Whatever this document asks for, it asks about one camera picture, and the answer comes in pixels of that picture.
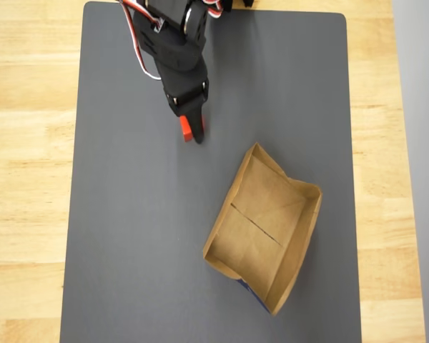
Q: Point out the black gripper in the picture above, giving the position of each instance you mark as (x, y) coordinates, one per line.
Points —
(186, 94)

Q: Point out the red letter cube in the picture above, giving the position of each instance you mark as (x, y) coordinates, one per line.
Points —
(186, 130)

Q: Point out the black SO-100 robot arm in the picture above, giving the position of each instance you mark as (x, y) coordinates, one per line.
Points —
(171, 10)

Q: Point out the dark grey mat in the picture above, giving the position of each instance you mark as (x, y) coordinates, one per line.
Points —
(128, 214)

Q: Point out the brown paper box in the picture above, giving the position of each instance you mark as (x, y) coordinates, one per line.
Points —
(257, 221)

